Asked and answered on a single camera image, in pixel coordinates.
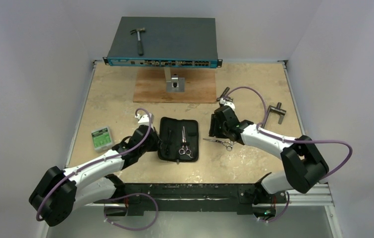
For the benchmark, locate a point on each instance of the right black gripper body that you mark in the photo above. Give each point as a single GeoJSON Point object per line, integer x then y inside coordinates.
{"type": "Point", "coordinates": [215, 124]}

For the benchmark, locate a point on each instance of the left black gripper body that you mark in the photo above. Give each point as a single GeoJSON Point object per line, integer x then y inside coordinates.
{"type": "Point", "coordinates": [152, 146]}

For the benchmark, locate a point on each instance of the silver scissors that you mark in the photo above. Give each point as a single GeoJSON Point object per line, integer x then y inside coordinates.
{"type": "Point", "coordinates": [227, 144]}
{"type": "Point", "coordinates": [184, 149]}

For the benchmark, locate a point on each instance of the black zip tool case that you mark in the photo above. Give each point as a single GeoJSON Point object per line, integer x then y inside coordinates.
{"type": "Point", "coordinates": [192, 137]}

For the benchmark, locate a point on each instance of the black hair comb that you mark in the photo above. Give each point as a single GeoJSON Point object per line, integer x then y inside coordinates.
{"type": "Point", "coordinates": [168, 142]}

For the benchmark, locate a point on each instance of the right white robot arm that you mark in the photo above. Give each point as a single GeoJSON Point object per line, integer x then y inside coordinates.
{"type": "Point", "coordinates": [303, 164]}

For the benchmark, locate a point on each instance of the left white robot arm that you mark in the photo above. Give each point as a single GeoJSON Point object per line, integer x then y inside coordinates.
{"type": "Point", "coordinates": [61, 191]}

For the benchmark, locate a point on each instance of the green clear plastic box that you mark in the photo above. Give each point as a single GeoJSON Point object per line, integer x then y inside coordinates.
{"type": "Point", "coordinates": [102, 139]}

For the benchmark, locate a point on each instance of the brown wooden board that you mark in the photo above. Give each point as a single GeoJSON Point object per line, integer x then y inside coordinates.
{"type": "Point", "coordinates": [151, 86]}

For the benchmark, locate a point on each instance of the steel claw hammer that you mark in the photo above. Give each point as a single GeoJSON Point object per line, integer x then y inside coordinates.
{"type": "Point", "coordinates": [138, 32]}

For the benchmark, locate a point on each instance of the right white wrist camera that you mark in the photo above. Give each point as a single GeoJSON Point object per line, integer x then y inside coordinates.
{"type": "Point", "coordinates": [227, 102]}

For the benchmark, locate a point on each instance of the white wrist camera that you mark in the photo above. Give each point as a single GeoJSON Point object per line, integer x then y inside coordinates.
{"type": "Point", "coordinates": [146, 119]}
{"type": "Point", "coordinates": [227, 102]}

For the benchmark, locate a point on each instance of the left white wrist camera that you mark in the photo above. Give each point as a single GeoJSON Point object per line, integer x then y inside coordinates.
{"type": "Point", "coordinates": [146, 119]}

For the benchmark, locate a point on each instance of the large dark metal handle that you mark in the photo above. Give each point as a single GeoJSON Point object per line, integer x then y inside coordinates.
{"type": "Point", "coordinates": [275, 110]}

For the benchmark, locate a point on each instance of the grey metal stand bracket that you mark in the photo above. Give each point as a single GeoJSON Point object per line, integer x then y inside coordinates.
{"type": "Point", "coordinates": [174, 83]}

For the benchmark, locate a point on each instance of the blue rack network switch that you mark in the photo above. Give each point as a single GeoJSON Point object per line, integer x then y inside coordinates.
{"type": "Point", "coordinates": [187, 42]}

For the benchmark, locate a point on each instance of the aluminium table frame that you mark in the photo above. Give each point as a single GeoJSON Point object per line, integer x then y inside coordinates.
{"type": "Point", "coordinates": [288, 192]}

